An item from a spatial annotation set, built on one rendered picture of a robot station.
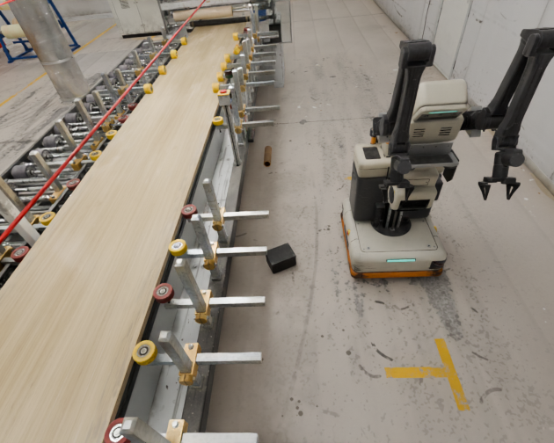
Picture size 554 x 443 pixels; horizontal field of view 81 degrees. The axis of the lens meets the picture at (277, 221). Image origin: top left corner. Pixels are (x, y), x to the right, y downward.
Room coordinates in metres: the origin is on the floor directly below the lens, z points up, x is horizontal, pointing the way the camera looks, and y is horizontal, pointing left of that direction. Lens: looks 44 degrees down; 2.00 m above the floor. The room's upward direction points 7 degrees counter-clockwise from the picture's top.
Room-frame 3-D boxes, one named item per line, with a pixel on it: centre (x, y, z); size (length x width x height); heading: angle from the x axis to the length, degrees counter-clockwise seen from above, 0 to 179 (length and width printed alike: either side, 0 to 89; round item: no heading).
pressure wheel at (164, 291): (0.80, 0.50, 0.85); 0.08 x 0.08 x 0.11
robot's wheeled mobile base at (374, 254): (1.62, -0.82, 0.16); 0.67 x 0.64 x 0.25; 174
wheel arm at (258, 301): (0.78, 0.31, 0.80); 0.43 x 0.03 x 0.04; 84
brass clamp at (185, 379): (0.51, 0.38, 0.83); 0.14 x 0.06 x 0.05; 174
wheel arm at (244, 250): (1.02, 0.28, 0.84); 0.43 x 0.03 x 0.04; 84
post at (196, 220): (0.99, 0.33, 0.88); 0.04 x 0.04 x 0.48; 84
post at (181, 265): (0.74, 0.35, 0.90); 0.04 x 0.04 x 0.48; 84
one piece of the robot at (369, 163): (1.71, -0.83, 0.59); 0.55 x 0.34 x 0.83; 84
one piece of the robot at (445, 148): (1.33, -0.79, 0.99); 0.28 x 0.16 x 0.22; 84
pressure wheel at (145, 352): (0.55, 0.53, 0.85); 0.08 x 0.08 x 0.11
